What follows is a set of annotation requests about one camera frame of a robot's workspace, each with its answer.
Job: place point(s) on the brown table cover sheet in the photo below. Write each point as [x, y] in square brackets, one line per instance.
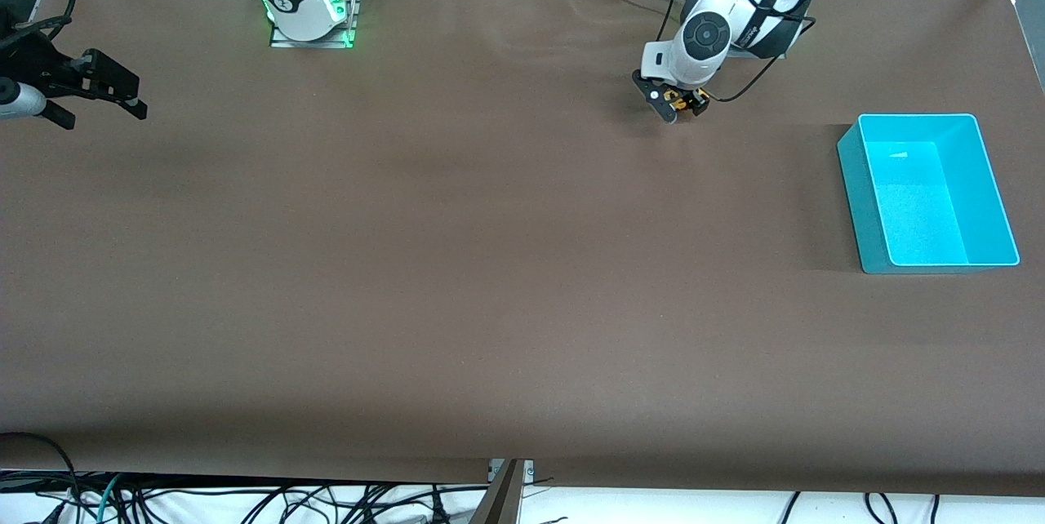
[522, 263]

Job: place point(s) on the silver metal table bracket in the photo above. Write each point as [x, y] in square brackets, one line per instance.
[529, 471]

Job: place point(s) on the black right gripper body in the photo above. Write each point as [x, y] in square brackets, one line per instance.
[34, 67]

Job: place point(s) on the dark table support beam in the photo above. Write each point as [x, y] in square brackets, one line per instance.
[500, 504]

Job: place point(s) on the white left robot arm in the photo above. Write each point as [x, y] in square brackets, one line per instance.
[706, 34]

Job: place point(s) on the cyan plastic bin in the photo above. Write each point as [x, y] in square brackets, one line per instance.
[922, 214]

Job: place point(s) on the yellow beetle toy car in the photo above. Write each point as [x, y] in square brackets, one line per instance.
[684, 102]

